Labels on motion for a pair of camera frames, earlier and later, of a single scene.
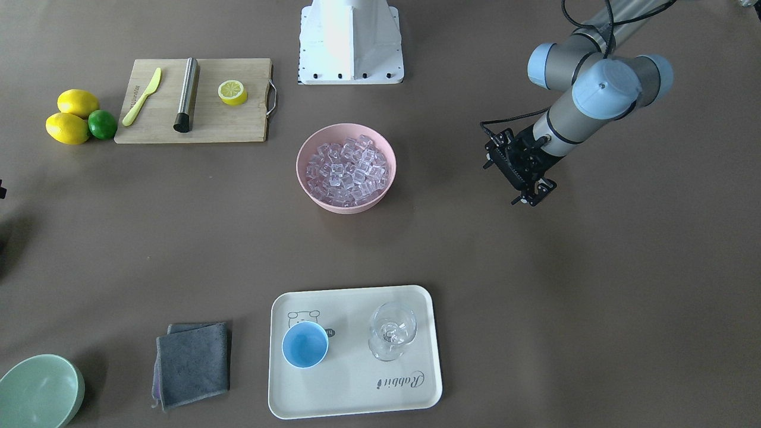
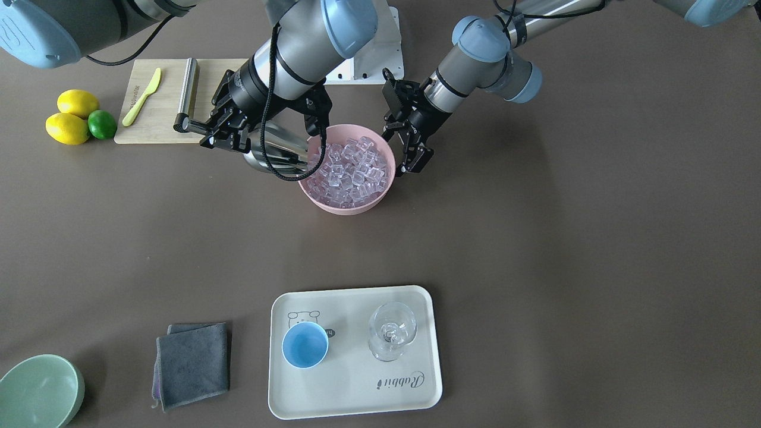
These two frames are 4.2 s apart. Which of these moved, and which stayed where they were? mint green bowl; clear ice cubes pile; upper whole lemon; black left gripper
Moved: black left gripper
Stayed: clear ice cubes pile; mint green bowl; upper whole lemon
